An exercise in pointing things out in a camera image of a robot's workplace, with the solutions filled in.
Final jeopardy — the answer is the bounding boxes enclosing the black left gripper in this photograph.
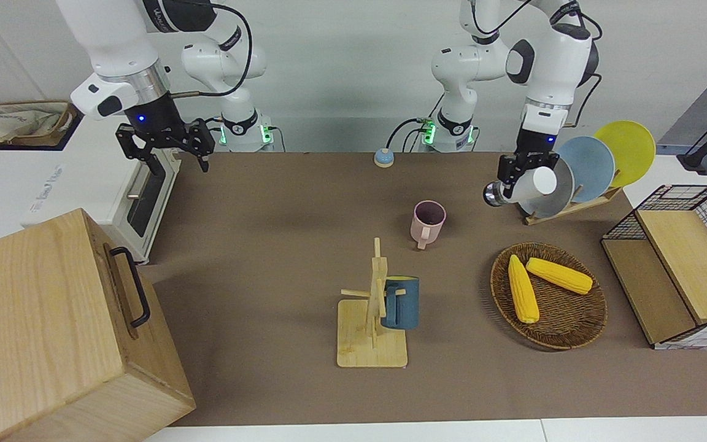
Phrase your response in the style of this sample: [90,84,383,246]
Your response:
[496,130,560,198]

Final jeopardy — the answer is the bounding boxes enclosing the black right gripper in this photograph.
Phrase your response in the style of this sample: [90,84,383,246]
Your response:
[115,92,216,177]

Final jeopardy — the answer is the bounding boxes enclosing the pink mug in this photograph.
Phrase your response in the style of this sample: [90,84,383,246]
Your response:
[410,200,447,250]

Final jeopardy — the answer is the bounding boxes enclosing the grey plate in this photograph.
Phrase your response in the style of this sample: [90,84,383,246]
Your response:
[522,157,575,219]

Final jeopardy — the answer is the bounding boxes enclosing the wooden plate rack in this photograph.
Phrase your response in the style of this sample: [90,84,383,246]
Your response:
[522,184,623,226]

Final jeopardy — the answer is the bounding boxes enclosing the light blue plate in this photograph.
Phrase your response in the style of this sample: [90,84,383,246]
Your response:
[556,136,616,203]

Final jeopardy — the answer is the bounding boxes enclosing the white toaster oven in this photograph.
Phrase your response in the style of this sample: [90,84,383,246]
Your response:
[22,115,182,265]

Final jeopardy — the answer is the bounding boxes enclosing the yellow plate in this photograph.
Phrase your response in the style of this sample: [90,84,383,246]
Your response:
[593,120,657,188]

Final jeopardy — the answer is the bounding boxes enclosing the yellow corn cob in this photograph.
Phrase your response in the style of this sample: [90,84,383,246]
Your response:
[508,254,540,324]
[525,257,593,295]

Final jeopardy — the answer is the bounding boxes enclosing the wooden tray with cloth bags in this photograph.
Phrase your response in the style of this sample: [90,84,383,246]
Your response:
[0,100,78,148]

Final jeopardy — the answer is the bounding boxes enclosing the brown wicker basket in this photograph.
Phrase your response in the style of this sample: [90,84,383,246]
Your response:
[490,242,608,351]

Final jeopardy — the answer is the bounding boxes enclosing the dark blue mug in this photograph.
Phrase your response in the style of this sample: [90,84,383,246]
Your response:
[381,276,420,330]

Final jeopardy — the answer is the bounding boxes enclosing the brown table mat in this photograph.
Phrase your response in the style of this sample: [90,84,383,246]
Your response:
[139,152,707,427]

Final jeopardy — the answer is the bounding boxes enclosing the wooden drawer cabinet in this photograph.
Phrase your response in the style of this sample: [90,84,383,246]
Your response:
[0,207,196,442]

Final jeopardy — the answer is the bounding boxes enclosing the wooden mug rack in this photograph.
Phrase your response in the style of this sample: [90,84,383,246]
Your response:
[336,238,408,369]

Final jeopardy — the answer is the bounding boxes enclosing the silver toaster door handle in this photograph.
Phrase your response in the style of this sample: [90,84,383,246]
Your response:
[126,161,156,200]

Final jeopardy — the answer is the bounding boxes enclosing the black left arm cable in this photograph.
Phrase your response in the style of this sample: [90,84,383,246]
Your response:
[470,0,603,130]

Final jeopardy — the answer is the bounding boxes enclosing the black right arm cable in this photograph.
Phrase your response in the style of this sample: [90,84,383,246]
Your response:
[169,3,253,98]

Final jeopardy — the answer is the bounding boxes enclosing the black arm base cable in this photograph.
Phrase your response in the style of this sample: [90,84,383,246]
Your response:
[386,114,440,154]

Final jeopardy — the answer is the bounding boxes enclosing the black cabinet drawer handle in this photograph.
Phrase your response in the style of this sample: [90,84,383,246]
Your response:
[110,247,152,328]

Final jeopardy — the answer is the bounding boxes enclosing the wire and wood shelf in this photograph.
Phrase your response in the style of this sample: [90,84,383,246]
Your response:
[601,184,707,351]

